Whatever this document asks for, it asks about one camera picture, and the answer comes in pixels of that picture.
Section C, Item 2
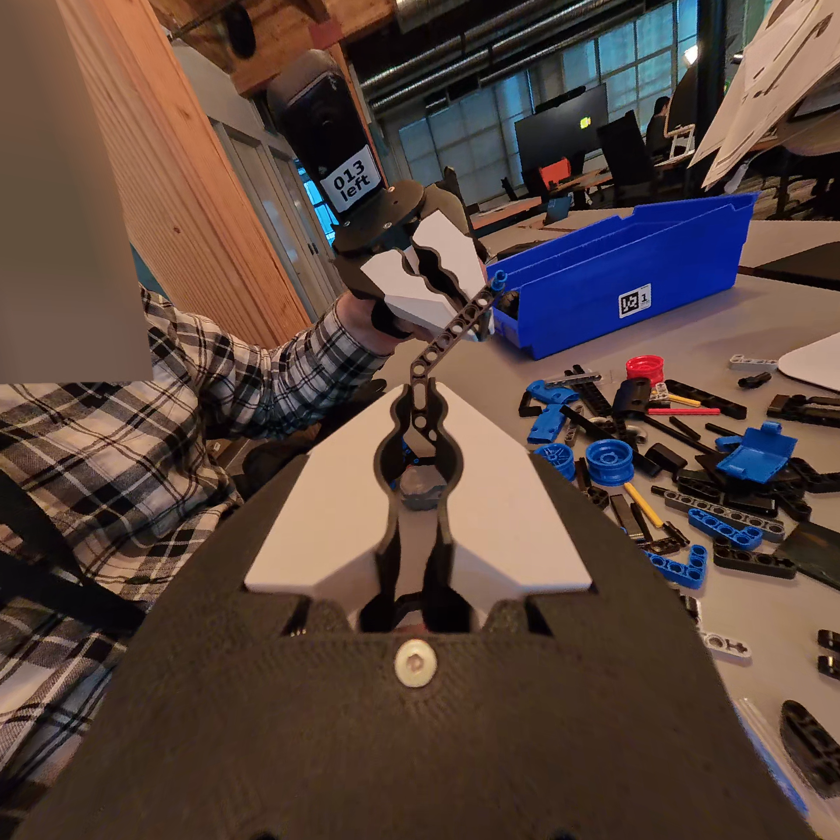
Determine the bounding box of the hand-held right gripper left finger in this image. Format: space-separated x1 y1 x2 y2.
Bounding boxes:
243 384 403 618

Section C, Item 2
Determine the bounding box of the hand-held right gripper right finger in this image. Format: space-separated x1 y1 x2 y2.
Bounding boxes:
430 382 593 618

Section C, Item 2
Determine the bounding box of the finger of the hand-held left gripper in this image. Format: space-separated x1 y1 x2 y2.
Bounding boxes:
360 248 462 337
412 213 494 342

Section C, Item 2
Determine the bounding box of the black beam piece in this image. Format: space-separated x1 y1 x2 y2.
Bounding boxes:
410 269 508 454

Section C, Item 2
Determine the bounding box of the instruction booklet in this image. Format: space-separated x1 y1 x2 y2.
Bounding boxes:
689 0 840 191

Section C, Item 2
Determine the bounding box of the person's left forearm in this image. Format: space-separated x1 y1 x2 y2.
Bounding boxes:
141 285 395 441

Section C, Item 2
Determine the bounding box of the person's left hand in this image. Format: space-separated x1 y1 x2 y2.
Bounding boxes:
335 287 396 343

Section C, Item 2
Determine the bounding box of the blue toy wheel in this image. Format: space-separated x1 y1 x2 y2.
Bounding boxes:
585 438 635 488
533 443 578 483

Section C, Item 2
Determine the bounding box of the blue flat panel piece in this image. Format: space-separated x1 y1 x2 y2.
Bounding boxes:
528 405 572 444

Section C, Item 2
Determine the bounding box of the blue curved panel piece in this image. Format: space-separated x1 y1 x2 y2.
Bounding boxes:
521 379 581 409

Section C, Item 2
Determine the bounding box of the pile of black building pieces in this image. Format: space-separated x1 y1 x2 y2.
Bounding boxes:
518 364 840 581

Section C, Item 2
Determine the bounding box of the blue plastic bin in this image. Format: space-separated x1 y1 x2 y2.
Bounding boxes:
489 192 759 361

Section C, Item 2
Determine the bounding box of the large dark monitor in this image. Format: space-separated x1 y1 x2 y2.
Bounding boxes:
515 83 608 178

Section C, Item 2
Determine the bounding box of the dark grey holed beam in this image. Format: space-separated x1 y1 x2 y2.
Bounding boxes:
664 489 786 542

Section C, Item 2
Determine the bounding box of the long black holed beam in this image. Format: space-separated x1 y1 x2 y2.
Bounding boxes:
663 379 748 421

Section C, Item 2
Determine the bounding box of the blue angled panel piece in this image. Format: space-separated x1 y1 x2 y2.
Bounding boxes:
715 422 798 483

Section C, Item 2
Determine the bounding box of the black square panel piece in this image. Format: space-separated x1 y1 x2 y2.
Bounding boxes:
774 521 840 592

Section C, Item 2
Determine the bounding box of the black curved panel piece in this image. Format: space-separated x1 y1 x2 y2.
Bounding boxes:
780 701 840 798

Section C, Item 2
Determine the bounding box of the black strap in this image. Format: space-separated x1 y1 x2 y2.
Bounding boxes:
0 469 147 634

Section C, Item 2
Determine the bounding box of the black rectangular frame piece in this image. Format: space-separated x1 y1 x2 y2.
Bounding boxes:
766 394 840 429

